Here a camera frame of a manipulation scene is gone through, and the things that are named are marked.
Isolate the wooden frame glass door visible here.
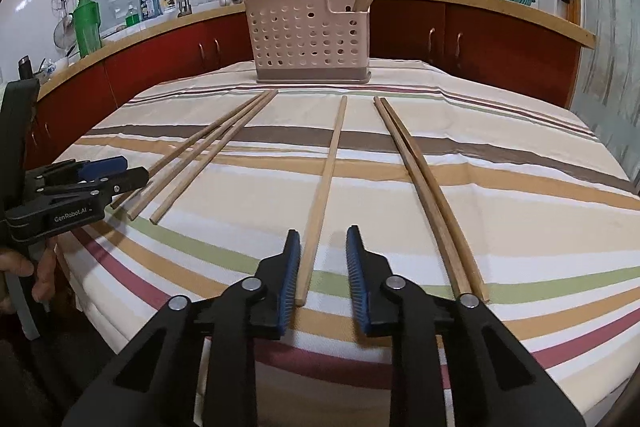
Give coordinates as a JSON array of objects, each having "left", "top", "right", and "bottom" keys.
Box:
[{"left": 564, "top": 0, "right": 640, "bottom": 190}]

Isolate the dark wooden chopstick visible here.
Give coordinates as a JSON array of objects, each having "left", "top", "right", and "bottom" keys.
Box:
[
  {"left": 372, "top": 96, "right": 473, "bottom": 300},
  {"left": 379, "top": 96, "right": 491, "bottom": 306}
]

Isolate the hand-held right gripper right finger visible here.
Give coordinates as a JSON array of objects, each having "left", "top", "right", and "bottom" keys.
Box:
[{"left": 345, "top": 225, "right": 587, "bottom": 427}]

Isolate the green thermos jug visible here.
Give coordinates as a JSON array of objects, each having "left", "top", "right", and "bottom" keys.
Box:
[{"left": 73, "top": 0, "right": 103, "bottom": 60}]

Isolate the beige kitchen countertop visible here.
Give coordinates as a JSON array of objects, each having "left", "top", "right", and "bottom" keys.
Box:
[{"left": 35, "top": 0, "right": 598, "bottom": 104}]

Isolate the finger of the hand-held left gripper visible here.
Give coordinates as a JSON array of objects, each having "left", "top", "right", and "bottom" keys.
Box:
[
  {"left": 41, "top": 166, "right": 151, "bottom": 208},
  {"left": 31, "top": 155, "right": 129, "bottom": 188}
]

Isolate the hanging steel strainer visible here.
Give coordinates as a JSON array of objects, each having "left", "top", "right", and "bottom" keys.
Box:
[{"left": 50, "top": 0, "right": 76, "bottom": 52}]

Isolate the person's left hand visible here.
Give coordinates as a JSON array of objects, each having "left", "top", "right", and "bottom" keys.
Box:
[{"left": 0, "top": 247, "right": 58, "bottom": 314}]

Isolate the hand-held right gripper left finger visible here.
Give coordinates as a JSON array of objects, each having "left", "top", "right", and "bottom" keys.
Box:
[{"left": 60, "top": 229, "right": 302, "bottom": 427}]

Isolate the striped tablecloth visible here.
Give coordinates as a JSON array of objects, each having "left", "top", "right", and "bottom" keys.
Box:
[{"left": 52, "top": 57, "right": 640, "bottom": 414}]

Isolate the pink perforated utensil holder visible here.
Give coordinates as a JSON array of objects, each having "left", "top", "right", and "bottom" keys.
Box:
[{"left": 244, "top": 0, "right": 372, "bottom": 84}]

